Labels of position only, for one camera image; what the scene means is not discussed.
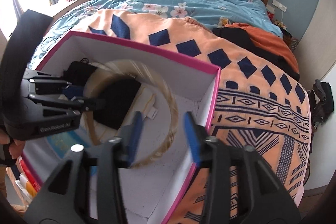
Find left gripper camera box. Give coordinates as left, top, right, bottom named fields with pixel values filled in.
left=1, top=10, right=53, bottom=105

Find person left hand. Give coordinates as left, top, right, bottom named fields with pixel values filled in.
left=0, top=130, right=26, bottom=159

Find orange cream tube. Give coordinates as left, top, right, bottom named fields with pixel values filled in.
left=19, top=173, right=37, bottom=197

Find orange patterned blanket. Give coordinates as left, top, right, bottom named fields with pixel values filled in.
left=71, top=9, right=313, bottom=224

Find blue floral duvet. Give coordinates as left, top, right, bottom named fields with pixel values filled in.
left=28, top=0, right=283, bottom=68

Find pink cardboard box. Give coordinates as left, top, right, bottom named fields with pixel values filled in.
left=22, top=31, right=220, bottom=223

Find red plastic bag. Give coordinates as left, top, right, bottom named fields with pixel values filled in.
left=18, top=157, right=41, bottom=192

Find orange garment on bed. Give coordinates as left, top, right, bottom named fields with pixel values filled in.
left=212, top=23, right=300, bottom=81

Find black drawstring pouch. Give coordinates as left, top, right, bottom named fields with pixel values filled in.
left=63, top=58, right=141, bottom=130

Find black clothes pile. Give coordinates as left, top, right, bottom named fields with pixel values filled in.
left=307, top=79, right=334, bottom=129

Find yellow striped fabric pouch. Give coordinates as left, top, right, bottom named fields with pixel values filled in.
left=84, top=84, right=158, bottom=145

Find woven plaid headband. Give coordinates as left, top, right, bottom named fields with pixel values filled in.
left=83, top=59, right=180, bottom=169

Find blue glasses case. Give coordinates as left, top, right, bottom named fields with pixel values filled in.
left=45, top=127, right=92, bottom=159

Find white wall socket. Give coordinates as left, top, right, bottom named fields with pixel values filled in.
left=272, top=0, right=287, bottom=12

